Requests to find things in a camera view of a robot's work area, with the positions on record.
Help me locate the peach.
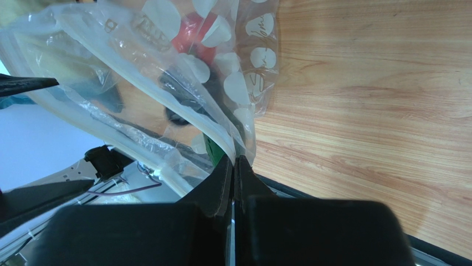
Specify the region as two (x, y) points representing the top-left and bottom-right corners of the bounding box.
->
(171, 12), (217, 65)

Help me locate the clear polka dot zip bag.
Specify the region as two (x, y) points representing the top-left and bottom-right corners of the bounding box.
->
(1, 1), (279, 196)

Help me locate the green cucumber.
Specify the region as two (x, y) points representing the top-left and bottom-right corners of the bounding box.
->
(203, 135), (226, 166)

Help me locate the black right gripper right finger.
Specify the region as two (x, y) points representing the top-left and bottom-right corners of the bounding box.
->
(234, 157), (414, 265)

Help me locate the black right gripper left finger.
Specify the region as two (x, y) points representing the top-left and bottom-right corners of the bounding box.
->
(28, 156), (233, 265)

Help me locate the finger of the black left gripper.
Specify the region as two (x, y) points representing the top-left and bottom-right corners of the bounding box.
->
(1, 74), (59, 97)

